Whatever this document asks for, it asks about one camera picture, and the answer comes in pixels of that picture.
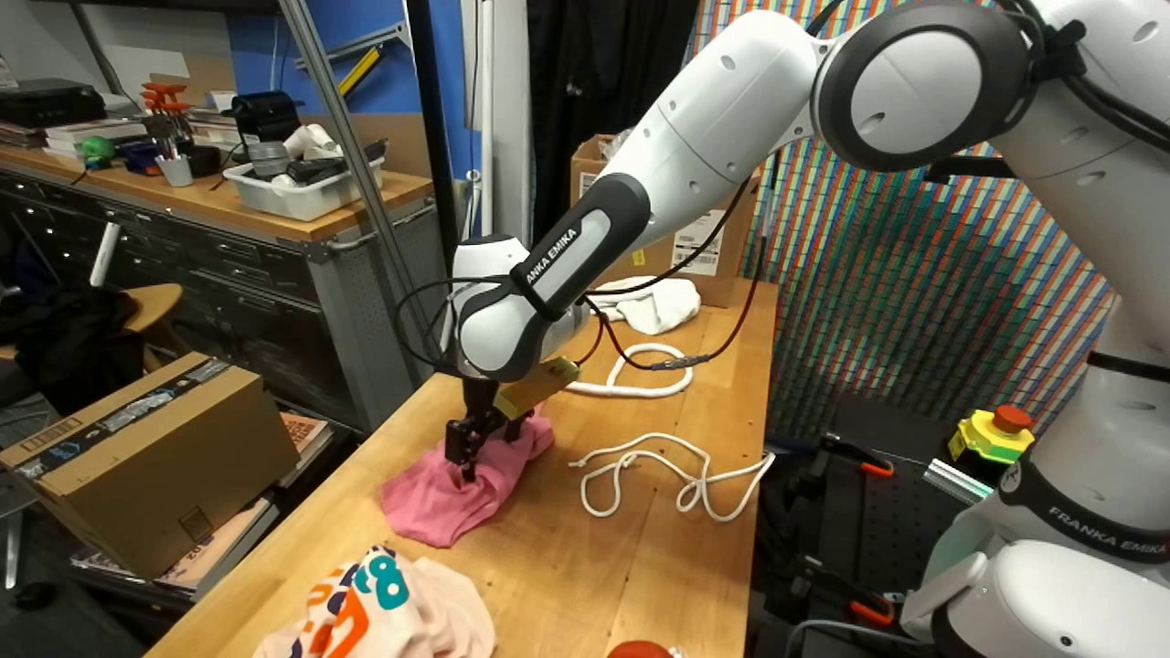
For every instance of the black curtain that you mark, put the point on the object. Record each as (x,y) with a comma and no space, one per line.
(586,73)

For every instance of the round wooden stool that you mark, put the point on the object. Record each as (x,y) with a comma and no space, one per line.
(155,306)

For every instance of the slanted grey metal strut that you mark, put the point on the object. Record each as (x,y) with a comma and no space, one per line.
(348,148)

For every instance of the green plastic item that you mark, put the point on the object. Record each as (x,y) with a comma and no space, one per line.
(98,151)

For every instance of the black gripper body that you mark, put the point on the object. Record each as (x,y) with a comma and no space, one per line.
(482,415)

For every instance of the silver aluminium extrusion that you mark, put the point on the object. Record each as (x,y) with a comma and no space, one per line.
(964,482)

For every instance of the black flat case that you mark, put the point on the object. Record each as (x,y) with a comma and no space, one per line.
(50,105)

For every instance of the yellow red emergency stop button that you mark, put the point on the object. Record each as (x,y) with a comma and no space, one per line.
(993,438)

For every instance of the black camera stand pole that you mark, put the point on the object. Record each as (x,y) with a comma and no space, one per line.
(440,186)

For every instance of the tan wrist camera box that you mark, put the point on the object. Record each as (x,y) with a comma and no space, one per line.
(536,388)

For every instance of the cardboard box with labels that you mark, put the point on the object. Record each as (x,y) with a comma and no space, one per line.
(734,243)

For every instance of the white plastic bin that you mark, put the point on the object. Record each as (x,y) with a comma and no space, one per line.
(299,192)

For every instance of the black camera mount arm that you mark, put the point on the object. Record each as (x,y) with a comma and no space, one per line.
(964,171)

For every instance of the blue panel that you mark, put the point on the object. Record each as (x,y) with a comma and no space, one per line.
(278,48)

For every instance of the peach printed cloth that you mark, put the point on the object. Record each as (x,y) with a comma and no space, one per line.
(402,607)

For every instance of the black benchtop appliance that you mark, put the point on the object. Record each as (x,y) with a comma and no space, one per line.
(265,114)

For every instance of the black equipment cart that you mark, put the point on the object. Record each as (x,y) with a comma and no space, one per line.
(852,534)

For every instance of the black bag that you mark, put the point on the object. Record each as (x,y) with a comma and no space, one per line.
(67,348)

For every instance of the pink cloth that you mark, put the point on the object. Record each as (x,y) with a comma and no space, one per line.
(451,500)

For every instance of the wooden top workbench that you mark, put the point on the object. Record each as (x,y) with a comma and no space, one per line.
(183,281)

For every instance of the long brown cardboard box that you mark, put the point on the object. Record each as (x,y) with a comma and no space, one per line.
(160,461)

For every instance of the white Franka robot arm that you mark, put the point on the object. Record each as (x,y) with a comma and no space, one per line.
(917,98)

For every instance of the orange plastic item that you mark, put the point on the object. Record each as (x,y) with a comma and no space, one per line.
(166,98)

